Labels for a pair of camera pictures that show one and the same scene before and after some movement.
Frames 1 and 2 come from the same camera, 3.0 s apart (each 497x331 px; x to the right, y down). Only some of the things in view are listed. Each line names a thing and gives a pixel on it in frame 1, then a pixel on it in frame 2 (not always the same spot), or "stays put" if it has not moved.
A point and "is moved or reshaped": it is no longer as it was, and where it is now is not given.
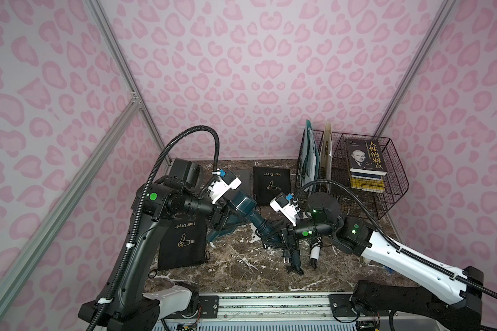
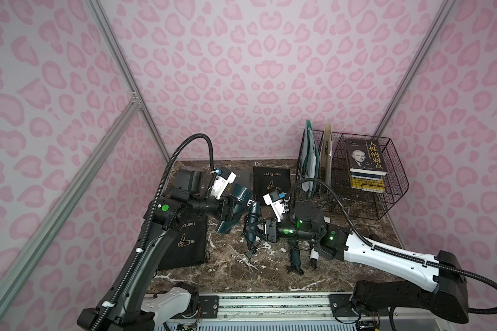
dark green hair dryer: (235, 213) is moved or reshaped
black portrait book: (366, 156) stays put
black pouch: (270, 182) stays put
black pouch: (182, 242) stays put
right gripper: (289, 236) → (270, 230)
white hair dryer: (315, 254) stays put
